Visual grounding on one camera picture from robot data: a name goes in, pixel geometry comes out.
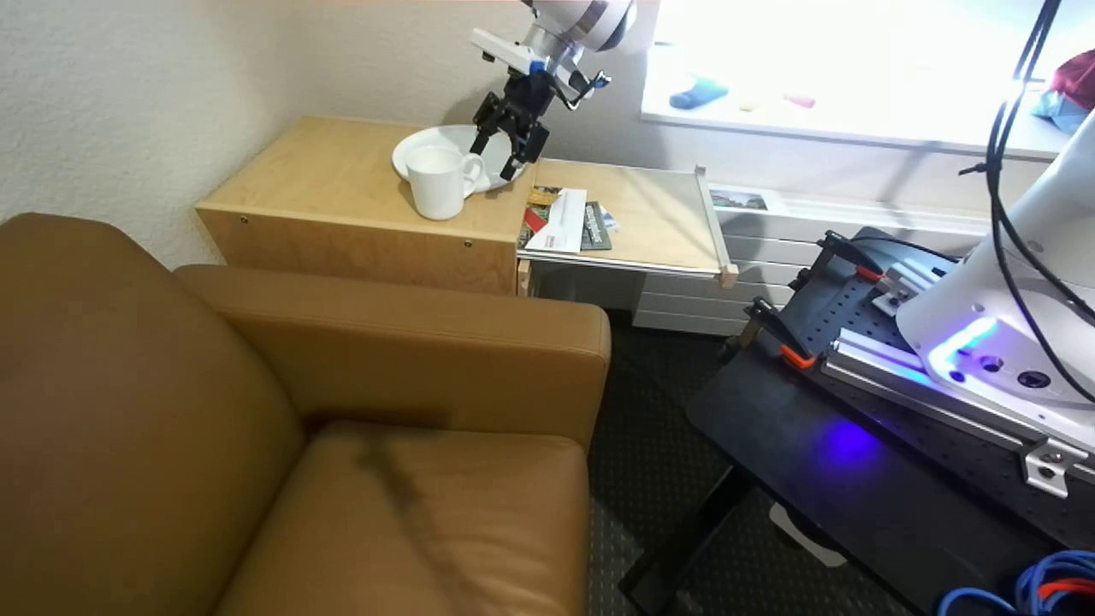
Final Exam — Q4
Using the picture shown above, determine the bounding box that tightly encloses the grey simplehuman booklet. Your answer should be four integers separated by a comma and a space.
577, 197, 619, 255

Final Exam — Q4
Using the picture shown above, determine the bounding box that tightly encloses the white mug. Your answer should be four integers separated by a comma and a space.
405, 145, 489, 224

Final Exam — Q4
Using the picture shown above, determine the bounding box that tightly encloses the white paper sheet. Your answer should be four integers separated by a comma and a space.
520, 186, 590, 255

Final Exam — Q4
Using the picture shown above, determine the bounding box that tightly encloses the black orange clamp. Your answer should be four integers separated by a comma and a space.
809, 228, 916, 302
741, 294, 825, 378

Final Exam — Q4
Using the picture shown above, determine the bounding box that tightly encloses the white windowsill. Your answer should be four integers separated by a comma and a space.
633, 29, 1095, 162

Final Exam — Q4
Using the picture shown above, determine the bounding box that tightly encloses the red blue bag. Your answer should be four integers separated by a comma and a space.
1028, 45, 1095, 140

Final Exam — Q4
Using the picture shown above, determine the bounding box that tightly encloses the white storage bin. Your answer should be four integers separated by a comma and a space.
532, 179, 986, 343

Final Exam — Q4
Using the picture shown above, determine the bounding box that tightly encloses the orange cable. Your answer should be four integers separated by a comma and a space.
1032, 572, 1095, 607

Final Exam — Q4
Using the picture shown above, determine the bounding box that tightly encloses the white floor paper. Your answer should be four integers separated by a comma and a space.
764, 499, 851, 572

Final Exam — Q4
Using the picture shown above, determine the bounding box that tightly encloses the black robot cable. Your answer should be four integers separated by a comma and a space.
954, 0, 1095, 405

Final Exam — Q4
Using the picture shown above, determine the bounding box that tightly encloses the blue cable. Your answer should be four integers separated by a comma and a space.
938, 546, 1095, 616

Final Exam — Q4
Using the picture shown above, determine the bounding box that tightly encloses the black robot cart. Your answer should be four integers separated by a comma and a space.
619, 223, 1095, 616

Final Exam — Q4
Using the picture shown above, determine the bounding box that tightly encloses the aluminium rail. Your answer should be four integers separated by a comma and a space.
794, 316, 1095, 504

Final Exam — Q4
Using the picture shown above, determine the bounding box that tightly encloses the brown leather armchair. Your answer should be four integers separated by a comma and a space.
0, 208, 616, 616

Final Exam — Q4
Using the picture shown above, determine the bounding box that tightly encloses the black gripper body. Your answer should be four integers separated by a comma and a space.
476, 69, 556, 150

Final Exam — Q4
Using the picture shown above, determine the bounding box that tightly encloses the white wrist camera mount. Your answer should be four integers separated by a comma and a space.
464, 24, 541, 74

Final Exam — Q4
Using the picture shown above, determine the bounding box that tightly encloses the wooden nightstand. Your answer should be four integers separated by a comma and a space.
191, 113, 630, 302

